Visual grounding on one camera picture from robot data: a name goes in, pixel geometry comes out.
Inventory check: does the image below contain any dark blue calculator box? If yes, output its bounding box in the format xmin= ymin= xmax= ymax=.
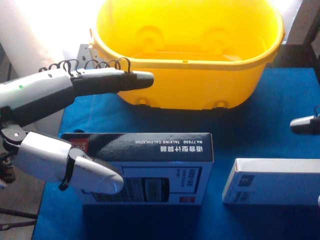
xmin=61 ymin=132 xmax=215 ymax=206

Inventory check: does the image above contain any yellow plastic basket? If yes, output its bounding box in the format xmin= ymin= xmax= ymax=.
xmin=91 ymin=0 xmax=286 ymax=111

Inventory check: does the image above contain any white basket handle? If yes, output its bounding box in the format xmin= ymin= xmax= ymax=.
xmin=88 ymin=27 xmax=97 ymax=49

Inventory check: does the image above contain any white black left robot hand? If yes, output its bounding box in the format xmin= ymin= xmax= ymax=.
xmin=0 ymin=57 xmax=155 ymax=196

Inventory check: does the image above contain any blue table cloth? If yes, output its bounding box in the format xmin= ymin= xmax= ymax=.
xmin=31 ymin=67 xmax=320 ymax=240

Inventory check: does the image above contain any small white box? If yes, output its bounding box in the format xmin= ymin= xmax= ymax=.
xmin=221 ymin=157 xmax=320 ymax=206

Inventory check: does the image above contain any black floor cable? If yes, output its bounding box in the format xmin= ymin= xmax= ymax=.
xmin=0 ymin=207 xmax=39 ymax=220
xmin=0 ymin=220 xmax=38 ymax=231

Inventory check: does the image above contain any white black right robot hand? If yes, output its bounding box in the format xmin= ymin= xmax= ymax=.
xmin=289 ymin=106 xmax=320 ymax=136

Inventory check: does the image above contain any black metal frame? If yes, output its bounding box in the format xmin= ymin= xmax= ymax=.
xmin=264 ymin=0 xmax=320 ymax=70

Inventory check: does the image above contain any grey metal bracket plate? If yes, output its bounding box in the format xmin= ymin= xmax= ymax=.
xmin=76 ymin=43 xmax=101 ymax=71

